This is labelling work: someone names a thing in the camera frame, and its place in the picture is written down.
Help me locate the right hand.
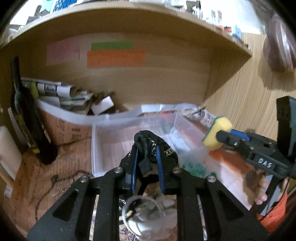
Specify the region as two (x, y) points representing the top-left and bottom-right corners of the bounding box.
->
(245, 169), (269, 205)

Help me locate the clear plastic bin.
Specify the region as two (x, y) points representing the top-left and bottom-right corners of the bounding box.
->
(91, 113), (211, 178)

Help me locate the dark wine bottle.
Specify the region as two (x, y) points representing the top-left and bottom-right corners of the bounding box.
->
(10, 56), (58, 165)

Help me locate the green sticky note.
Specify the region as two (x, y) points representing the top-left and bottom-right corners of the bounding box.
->
(91, 41), (134, 50)

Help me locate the white cloth with ring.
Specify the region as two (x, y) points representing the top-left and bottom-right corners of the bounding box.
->
(121, 183), (178, 240)

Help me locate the yellow green sponge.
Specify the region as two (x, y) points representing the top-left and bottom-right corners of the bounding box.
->
(202, 116), (232, 151)

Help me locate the white tray of papers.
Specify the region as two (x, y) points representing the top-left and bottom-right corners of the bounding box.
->
(21, 77), (200, 147)

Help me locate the orange sleeve right forearm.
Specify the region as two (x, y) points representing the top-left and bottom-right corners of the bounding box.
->
(256, 193), (287, 233)

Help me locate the wooden shelf board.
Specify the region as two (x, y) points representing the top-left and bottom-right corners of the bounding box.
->
(1, 1), (252, 56)

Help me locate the black sock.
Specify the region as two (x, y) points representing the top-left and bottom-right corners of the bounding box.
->
(133, 130), (173, 180)

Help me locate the orange sticky note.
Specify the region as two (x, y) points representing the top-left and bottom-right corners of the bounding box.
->
(87, 49), (145, 68)

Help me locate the brown hat on wall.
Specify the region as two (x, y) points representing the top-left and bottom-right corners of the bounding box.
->
(263, 14), (295, 72)

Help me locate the pink sticky note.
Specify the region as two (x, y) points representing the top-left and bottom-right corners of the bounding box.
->
(46, 38), (80, 66)

